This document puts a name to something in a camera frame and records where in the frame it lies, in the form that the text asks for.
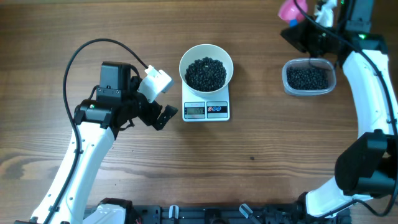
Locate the pink scoop blue handle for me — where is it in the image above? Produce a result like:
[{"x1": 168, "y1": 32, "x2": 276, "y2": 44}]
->
[{"x1": 277, "y1": 0, "x2": 305, "y2": 27}]

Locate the pile of black beans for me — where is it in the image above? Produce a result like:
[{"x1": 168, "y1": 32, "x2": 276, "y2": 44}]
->
[{"x1": 184, "y1": 57, "x2": 226, "y2": 92}]

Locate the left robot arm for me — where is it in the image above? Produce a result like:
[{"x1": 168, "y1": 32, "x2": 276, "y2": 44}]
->
[{"x1": 29, "y1": 62, "x2": 178, "y2": 223}]

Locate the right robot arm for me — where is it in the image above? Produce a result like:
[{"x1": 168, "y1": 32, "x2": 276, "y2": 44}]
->
[{"x1": 278, "y1": 1, "x2": 397, "y2": 223}]

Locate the white digital kitchen scale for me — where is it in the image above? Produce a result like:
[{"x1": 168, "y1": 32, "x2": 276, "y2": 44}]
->
[{"x1": 182, "y1": 83, "x2": 231, "y2": 122}]

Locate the white bowl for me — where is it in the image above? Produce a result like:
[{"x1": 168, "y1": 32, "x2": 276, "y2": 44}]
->
[{"x1": 179, "y1": 44, "x2": 234, "y2": 95}]

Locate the clear plastic container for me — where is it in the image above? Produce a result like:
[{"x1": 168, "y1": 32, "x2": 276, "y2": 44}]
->
[{"x1": 282, "y1": 58, "x2": 336, "y2": 96}]

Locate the left black camera cable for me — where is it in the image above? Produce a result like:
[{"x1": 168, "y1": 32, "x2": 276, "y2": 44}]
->
[{"x1": 42, "y1": 38, "x2": 150, "y2": 224}]

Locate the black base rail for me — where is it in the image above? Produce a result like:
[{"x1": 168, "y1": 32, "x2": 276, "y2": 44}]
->
[{"x1": 83, "y1": 203, "x2": 352, "y2": 224}]

